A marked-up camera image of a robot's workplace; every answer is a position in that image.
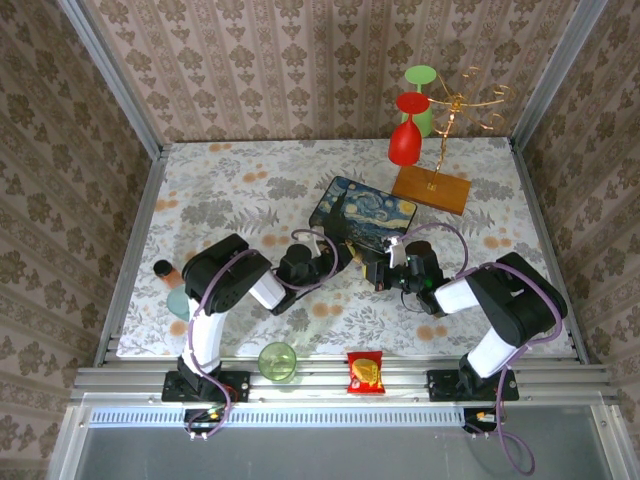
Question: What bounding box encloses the starry night painted box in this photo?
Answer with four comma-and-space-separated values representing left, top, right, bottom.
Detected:
308, 175, 419, 256

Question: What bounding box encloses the gold glass rack stand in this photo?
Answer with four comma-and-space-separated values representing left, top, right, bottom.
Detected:
390, 67, 519, 217

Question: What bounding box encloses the red snack packet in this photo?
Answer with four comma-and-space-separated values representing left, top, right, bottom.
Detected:
346, 350, 386, 395

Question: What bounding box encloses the green transparent plastic cup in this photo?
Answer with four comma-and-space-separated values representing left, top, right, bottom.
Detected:
257, 341, 298, 385

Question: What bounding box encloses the floral tablecloth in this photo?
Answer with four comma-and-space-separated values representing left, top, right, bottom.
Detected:
117, 139, 576, 359

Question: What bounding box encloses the red goblet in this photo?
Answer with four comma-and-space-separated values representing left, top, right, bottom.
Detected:
388, 91, 431, 167

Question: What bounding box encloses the black power connector block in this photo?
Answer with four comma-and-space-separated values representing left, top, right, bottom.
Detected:
183, 407, 232, 435
462, 407, 506, 435

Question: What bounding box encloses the grey metal panel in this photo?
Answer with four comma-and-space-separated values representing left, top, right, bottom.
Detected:
74, 424, 619, 480

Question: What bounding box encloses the green goblet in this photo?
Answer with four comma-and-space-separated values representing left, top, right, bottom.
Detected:
403, 65, 437, 139

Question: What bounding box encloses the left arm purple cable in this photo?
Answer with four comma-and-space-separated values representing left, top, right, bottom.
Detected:
184, 228, 341, 442

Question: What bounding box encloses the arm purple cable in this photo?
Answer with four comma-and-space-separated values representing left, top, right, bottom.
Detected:
184, 228, 341, 442
394, 222, 565, 476

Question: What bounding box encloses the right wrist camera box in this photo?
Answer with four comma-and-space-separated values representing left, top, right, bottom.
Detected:
385, 237, 408, 267

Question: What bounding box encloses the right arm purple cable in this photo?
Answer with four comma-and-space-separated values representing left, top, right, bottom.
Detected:
394, 222, 565, 476

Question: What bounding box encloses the aluminium table edge rail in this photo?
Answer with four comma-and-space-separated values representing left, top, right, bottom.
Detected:
69, 366, 619, 407

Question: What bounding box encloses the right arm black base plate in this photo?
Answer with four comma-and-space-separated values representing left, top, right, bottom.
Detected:
426, 370, 520, 403

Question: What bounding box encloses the aluminium side rail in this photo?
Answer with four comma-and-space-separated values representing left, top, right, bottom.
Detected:
509, 139, 591, 364
92, 144, 169, 369

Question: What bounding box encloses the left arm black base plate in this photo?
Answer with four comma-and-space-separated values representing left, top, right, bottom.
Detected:
160, 370, 251, 404

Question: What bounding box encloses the white slotted cable duct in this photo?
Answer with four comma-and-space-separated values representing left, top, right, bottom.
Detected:
88, 407, 464, 426

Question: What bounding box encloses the aluminium corner post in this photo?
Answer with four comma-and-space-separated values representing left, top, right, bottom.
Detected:
57, 0, 165, 160
509, 0, 609, 150

